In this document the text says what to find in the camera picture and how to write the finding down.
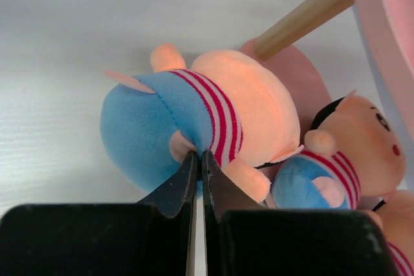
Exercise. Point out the peach boy plush mid-right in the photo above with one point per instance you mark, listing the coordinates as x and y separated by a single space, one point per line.
349 152

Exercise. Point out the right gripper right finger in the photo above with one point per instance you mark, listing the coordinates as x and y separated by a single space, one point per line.
246 238

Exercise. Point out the peach boy plush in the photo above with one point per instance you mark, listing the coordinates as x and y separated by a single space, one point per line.
394 215
224 102

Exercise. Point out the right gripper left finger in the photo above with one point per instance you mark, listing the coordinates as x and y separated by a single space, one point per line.
153 236

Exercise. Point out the pink three-tier shelf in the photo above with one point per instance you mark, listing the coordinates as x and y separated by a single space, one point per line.
386 30

